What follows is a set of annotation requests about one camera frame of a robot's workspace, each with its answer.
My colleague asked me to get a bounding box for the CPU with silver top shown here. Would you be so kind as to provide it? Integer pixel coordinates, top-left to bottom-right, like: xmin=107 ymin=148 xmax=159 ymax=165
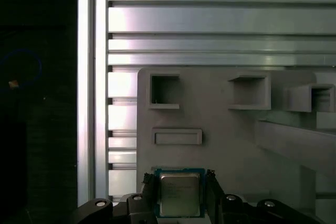
xmin=153 ymin=166 xmax=206 ymax=219

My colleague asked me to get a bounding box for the blue floor cable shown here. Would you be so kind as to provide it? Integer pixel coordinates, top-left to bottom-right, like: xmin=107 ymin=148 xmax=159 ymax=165
xmin=0 ymin=49 xmax=43 ymax=92

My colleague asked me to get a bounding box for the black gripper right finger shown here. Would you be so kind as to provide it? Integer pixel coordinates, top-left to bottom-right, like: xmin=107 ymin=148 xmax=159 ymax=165
xmin=203 ymin=168 xmax=322 ymax=224

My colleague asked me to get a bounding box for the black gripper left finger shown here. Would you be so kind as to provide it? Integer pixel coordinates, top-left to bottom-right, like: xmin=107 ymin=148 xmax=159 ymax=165
xmin=77 ymin=172 xmax=161 ymax=224

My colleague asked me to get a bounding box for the grey parts rack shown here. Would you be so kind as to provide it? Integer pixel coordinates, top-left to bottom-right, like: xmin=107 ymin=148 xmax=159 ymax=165
xmin=135 ymin=66 xmax=336 ymax=224

